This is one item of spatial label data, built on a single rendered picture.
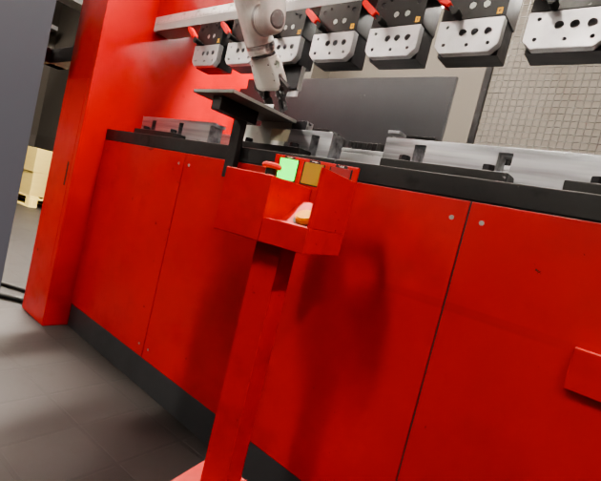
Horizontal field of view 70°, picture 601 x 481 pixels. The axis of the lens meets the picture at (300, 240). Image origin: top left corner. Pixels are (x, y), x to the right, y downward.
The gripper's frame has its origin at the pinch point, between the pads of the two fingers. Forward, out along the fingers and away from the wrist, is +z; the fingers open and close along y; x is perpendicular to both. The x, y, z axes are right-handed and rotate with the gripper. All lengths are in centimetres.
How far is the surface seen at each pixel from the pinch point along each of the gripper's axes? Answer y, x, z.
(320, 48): -12.6, -11.2, -13.3
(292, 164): -38, 35, -1
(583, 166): -86, 5, 8
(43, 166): 477, -46, 107
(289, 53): -0.6, -10.5, -12.5
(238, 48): 24.6, -12.6, -14.9
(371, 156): -21.5, -16.8, 23.5
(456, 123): 28, -195, 89
